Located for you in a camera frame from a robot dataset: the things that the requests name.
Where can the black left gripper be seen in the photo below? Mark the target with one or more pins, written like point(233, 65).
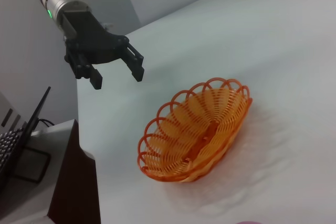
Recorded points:
point(89, 37)

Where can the orange woven plastic basket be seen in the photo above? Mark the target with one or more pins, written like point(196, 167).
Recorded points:
point(183, 140)

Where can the pink peach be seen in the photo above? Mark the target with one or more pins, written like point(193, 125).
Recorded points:
point(248, 223)

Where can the white desk with brown side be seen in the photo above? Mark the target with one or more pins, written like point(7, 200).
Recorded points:
point(73, 182)

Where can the black rounded pad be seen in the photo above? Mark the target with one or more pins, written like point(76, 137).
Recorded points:
point(31, 163)

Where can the black laptop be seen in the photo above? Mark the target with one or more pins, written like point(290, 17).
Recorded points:
point(10, 145)

